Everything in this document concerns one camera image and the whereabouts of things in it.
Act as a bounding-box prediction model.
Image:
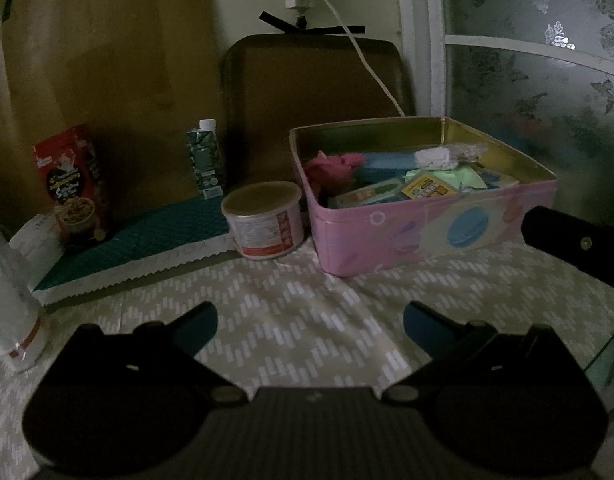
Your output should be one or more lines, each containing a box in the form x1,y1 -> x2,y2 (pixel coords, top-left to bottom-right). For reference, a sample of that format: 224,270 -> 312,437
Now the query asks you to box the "light green soft cloth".
405,166 -> 488,192

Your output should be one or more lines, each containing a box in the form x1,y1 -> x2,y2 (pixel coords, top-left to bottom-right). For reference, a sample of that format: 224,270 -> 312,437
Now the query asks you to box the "yellow printed packet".
400,171 -> 459,200

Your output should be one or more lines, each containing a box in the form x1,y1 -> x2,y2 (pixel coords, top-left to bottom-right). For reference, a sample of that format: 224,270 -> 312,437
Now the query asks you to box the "teal white tissue packet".
328,178 -> 406,209

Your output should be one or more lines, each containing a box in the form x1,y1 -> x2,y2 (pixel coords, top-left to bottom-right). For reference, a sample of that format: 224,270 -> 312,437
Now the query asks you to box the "light blue sponge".
354,152 -> 418,183

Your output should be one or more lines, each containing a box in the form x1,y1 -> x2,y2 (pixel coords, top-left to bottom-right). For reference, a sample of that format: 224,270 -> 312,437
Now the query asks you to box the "white folded plastic bag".
10,214 -> 63,290

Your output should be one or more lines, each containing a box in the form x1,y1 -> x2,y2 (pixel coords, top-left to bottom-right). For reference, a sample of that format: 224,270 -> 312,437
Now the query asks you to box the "patterned grey tablecloth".
0,240 -> 614,479

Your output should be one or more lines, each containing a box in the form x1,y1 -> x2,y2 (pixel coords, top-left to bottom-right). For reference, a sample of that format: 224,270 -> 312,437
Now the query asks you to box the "pink macaron print tin box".
289,117 -> 557,278

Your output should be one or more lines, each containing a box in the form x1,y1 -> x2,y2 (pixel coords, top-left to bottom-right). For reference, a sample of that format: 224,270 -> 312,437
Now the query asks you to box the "white round lidded tub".
221,181 -> 305,260

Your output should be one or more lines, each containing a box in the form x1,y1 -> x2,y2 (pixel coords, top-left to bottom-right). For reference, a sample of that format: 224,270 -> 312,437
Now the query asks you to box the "red snack box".
32,124 -> 106,246

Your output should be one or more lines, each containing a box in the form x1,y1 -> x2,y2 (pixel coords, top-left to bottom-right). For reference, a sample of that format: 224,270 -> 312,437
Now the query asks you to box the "dark brown tray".
219,34 -> 413,188

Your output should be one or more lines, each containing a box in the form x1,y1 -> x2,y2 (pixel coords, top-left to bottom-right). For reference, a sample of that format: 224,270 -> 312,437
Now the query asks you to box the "white window frame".
399,0 -> 614,116

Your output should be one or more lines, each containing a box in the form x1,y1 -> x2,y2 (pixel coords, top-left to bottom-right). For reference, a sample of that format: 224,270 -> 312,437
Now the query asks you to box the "white power cable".
298,0 -> 406,117

